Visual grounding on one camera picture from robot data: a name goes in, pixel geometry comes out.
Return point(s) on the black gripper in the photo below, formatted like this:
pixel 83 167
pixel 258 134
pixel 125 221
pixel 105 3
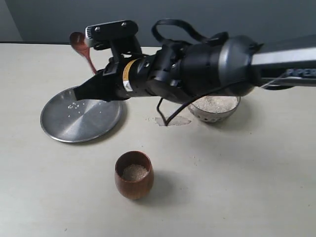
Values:
pixel 131 73

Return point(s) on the red wooden spoon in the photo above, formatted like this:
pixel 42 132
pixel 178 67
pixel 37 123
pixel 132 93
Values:
pixel 77 42

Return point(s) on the brown wooden cup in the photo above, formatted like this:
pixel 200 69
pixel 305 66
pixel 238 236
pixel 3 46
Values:
pixel 134 189

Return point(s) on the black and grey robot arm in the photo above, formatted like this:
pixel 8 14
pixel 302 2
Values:
pixel 234 66

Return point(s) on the glass bowl of rice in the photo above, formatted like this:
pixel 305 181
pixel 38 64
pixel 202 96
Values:
pixel 212 109

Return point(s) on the round steel plate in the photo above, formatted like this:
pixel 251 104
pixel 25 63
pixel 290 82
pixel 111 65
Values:
pixel 65 119

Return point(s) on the clear tape patch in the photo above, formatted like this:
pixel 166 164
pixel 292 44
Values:
pixel 177 121

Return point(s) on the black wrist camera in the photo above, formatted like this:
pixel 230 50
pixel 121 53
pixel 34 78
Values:
pixel 119 36

